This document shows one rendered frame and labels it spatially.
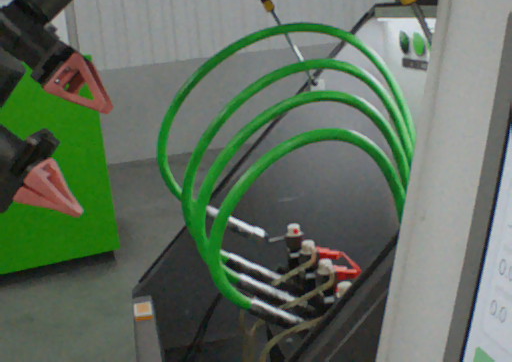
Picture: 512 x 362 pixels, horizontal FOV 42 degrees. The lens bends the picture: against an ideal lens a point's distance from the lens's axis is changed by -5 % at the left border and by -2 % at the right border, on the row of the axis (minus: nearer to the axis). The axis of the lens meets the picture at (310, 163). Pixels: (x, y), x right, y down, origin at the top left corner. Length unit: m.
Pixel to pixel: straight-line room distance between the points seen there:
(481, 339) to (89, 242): 3.97
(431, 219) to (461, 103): 0.11
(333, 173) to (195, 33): 6.27
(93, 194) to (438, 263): 3.82
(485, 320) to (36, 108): 3.83
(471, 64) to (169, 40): 6.99
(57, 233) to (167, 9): 3.73
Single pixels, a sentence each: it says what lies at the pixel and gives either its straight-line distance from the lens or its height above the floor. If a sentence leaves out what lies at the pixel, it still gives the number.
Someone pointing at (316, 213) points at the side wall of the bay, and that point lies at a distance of 1.36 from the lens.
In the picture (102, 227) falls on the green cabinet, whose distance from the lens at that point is 4.39.
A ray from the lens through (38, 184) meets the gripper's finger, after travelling 0.83.
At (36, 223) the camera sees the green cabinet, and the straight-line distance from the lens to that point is 4.33.
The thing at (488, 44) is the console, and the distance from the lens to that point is 0.56.
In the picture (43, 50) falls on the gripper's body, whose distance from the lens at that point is 1.00.
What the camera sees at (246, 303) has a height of 1.15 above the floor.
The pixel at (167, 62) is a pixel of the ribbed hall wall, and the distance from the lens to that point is 7.47.
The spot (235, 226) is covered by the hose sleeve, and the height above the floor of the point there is 1.16.
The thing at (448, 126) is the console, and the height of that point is 1.35.
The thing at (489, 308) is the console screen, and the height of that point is 1.24.
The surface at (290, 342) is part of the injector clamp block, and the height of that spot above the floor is 0.98.
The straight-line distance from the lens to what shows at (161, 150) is 0.96.
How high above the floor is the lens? 1.46
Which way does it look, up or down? 13 degrees down
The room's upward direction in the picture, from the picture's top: 5 degrees counter-clockwise
